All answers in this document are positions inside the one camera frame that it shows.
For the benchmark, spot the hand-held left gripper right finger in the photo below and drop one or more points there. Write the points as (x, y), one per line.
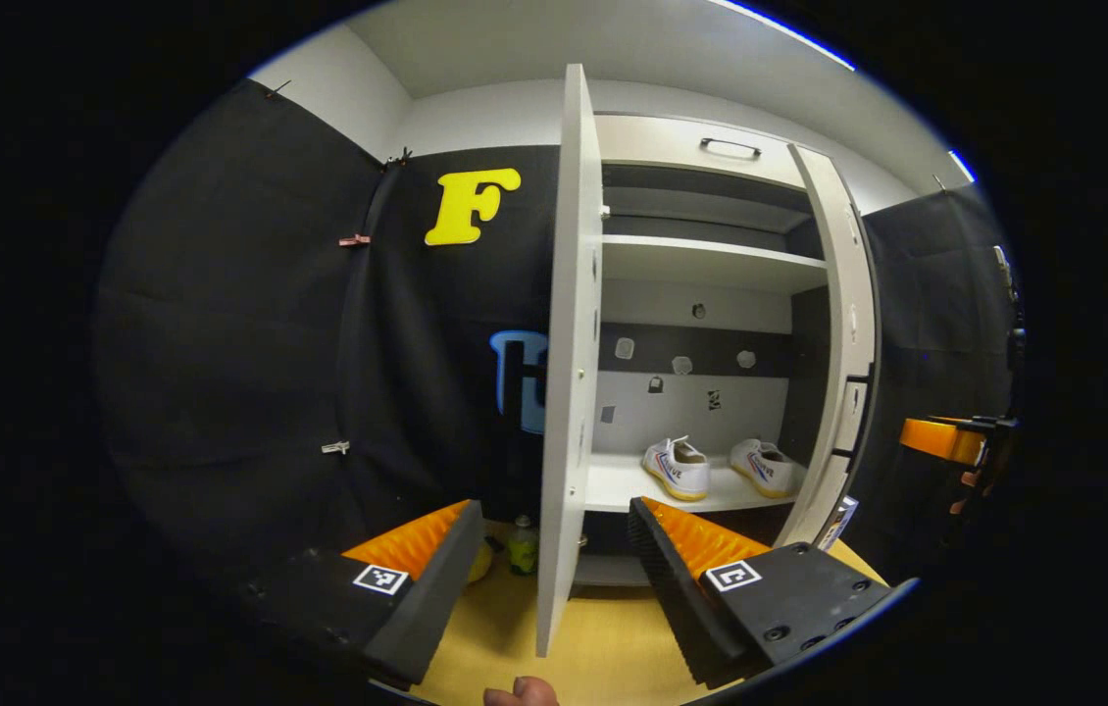
(672, 598)

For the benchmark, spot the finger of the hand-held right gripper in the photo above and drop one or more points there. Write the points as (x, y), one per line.
(941, 439)

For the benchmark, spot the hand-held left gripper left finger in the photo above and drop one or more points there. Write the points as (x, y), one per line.
(427, 608)

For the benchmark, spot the white canvas shoe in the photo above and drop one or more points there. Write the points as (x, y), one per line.
(679, 471)
(765, 469)

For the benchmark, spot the white shoe cabinet door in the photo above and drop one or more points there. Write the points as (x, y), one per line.
(569, 343)
(843, 294)

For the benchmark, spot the white shoe cabinet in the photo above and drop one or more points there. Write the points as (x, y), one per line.
(691, 392)

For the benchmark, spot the white cabinet shelf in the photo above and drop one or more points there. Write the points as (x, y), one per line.
(618, 485)
(701, 263)

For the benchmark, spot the white cabinet drawer front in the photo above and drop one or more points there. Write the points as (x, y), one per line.
(652, 142)

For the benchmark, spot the yellow round object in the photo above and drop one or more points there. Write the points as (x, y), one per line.
(480, 564)

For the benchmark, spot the green bottle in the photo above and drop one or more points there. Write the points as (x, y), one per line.
(522, 549)

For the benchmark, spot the small printed box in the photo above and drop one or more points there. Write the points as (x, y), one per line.
(838, 522)

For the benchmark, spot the black backdrop cloth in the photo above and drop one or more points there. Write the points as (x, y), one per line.
(221, 343)
(936, 294)

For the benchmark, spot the silver clip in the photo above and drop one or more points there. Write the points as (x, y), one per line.
(335, 447)

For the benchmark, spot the small ceiling light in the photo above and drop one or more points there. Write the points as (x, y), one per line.
(962, 167)

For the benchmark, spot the pink clip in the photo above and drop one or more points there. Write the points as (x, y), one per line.
(355, 240)

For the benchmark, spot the long ceiling light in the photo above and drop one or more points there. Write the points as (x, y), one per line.
(789, 34)

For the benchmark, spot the black clip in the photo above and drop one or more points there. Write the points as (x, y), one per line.
(399, 159)

